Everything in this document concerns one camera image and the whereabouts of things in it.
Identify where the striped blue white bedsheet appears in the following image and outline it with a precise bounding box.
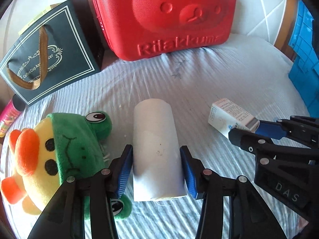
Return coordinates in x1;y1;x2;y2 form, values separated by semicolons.
9;34;309;238

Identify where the blue plastic storage crate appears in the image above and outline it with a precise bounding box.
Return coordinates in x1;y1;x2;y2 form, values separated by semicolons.
288;0;319;118

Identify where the white paper roll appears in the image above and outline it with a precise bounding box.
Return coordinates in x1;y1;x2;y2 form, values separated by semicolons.
133;99;187;202

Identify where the yellow duck frog-hat plush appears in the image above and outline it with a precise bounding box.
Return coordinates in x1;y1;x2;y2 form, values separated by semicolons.
0;111;133;221

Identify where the pink can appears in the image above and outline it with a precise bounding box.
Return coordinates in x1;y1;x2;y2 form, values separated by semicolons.
0;94;26;138

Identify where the dark gift bag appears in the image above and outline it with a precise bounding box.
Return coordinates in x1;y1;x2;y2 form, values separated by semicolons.
1;0;104;106

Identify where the red bear suitcase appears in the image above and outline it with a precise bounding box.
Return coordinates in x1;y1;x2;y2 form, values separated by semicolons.
93;0;236;61

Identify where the white medicine box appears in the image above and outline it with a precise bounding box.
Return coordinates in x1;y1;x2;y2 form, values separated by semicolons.
208;98;260;139

